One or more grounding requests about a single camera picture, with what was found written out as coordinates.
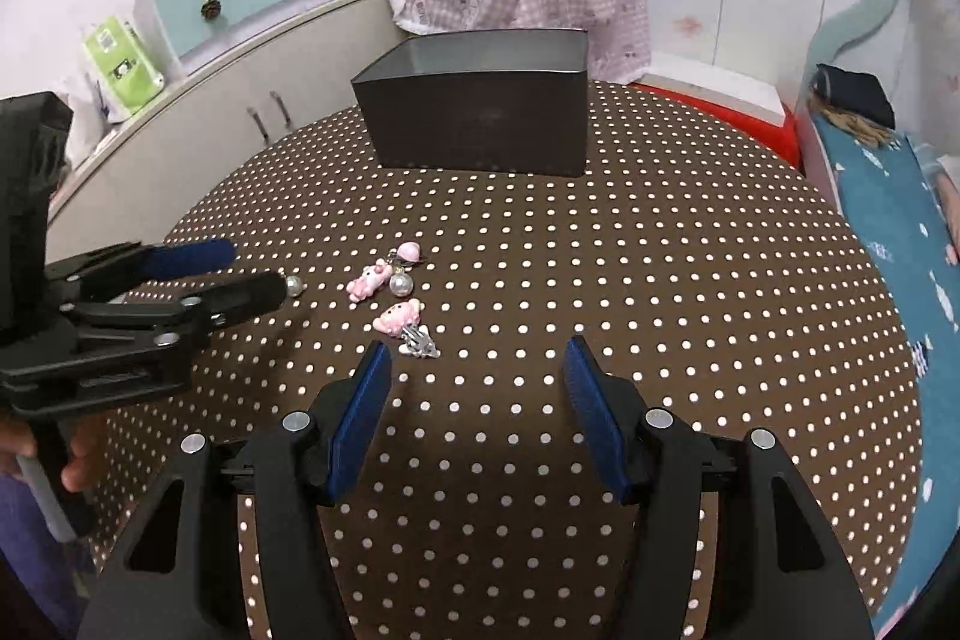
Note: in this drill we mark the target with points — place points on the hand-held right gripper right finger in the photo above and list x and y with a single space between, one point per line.
596 415

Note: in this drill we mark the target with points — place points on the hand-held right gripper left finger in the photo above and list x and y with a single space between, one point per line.
360 415

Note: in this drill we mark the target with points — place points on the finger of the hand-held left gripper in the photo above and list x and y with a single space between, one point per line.
240 302
187 257

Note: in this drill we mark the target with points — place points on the silver hair clip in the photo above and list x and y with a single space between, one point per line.
416 344

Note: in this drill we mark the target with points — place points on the pink bunny charm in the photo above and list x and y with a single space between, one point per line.
396 317
366 284

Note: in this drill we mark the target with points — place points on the pink heart charm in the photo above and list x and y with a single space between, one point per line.
409 251

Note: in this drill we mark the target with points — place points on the black tin box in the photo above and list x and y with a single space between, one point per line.
480 115

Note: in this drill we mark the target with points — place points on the person's left hand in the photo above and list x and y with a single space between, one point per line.
86 460

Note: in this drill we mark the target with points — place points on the white plastic bag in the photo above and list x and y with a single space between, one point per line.
84 123

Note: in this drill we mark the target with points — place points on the green paper bag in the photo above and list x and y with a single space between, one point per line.
124 70

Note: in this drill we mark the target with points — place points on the white low cabinet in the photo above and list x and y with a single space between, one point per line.
225 93

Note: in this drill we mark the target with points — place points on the brown polka dot tablecloth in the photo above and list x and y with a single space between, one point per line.
525 250

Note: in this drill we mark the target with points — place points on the pine cone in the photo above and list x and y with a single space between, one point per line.
211 8

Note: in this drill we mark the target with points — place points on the person's purple clothing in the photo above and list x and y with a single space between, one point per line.
30 557

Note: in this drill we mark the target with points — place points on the red ottoman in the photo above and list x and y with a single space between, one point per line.
780 138

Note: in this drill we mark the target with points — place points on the blue printed bed sheet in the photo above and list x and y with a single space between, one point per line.
877 220

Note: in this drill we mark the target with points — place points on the white board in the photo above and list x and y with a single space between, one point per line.
712 85

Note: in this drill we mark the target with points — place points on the tan folded garment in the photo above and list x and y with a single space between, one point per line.
855 128

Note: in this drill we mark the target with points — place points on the pink flower sticker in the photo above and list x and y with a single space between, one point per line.
688 24

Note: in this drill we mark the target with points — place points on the pink pillow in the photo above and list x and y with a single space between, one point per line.
948 212

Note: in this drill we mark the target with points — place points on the dark folded clothes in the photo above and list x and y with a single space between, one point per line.
855 89

